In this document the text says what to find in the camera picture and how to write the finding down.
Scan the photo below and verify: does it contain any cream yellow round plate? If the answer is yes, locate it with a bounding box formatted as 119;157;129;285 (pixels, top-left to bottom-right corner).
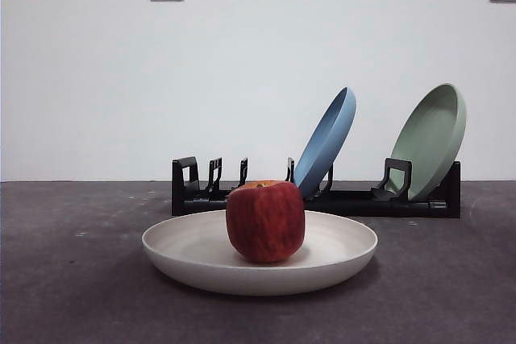
140;209;379;296

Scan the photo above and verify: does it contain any red apple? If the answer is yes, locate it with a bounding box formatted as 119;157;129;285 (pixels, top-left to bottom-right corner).
225;180;306;264

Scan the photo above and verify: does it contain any blue round plate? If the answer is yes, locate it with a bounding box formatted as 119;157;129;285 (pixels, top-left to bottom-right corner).
293;86;358;200

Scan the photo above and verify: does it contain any black plate rack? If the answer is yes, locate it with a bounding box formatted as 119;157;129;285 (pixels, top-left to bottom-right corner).
171;155;462;219

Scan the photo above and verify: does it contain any green round plate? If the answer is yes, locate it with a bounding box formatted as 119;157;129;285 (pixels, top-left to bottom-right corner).
389;83;468;202

